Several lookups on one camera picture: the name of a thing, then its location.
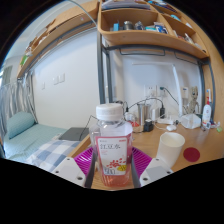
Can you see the small green packet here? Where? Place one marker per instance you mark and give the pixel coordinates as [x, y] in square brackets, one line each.
[219, 129]

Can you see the bed with checked bedding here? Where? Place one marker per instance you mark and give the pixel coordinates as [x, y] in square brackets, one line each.
[43, 148]

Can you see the stainless steel mug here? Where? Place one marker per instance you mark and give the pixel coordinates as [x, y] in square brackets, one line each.
[143, 113]

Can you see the white paper cup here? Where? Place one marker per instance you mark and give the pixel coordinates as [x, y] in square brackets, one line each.
[170, 148]

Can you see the wooden tree figurine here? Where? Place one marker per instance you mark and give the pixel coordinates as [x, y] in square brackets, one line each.
[193, 98]

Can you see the clear bottle with pink drink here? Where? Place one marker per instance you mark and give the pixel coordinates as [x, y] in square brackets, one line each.
[112, 146]

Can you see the white pump lotion bottle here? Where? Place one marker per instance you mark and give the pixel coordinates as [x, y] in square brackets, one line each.
[206, 115]

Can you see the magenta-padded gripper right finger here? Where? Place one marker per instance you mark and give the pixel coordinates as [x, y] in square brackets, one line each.
[155, 170]

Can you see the dark grey laptop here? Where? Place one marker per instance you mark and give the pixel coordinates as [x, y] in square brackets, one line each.
[73, 134]

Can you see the white tissue pack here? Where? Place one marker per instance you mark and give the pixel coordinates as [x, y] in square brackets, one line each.
[190, 121]

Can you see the black charger block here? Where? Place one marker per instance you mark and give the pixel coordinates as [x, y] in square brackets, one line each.
[148, 126]

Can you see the white power strip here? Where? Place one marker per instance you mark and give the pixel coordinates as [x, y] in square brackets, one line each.
[166, 120]

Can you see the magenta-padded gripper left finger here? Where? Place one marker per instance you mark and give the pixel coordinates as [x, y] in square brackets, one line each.
[68, 168]

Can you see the white desk lamp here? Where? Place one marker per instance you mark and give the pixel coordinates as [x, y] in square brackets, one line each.
[176, 83]

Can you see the wooden shelf unit with items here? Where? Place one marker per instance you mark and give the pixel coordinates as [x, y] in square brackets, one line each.
[140, 36]

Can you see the flat round red coaster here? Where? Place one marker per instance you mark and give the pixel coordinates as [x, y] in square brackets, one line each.
[191, 154]

